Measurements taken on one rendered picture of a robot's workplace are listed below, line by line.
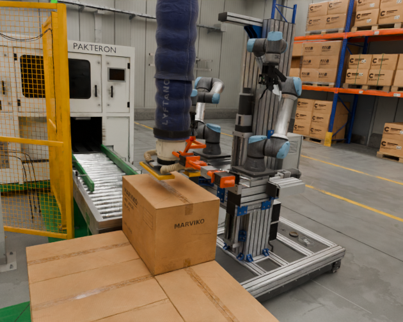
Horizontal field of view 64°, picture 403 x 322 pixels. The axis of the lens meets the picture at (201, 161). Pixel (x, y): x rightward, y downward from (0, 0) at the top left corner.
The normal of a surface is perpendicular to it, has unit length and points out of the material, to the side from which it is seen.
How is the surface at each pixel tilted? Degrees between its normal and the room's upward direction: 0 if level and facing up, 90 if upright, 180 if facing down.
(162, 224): 90
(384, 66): 95
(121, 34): 90
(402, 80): 92
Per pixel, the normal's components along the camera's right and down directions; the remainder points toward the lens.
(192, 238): 0.50, 0.25
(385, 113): -0.82, 0.09
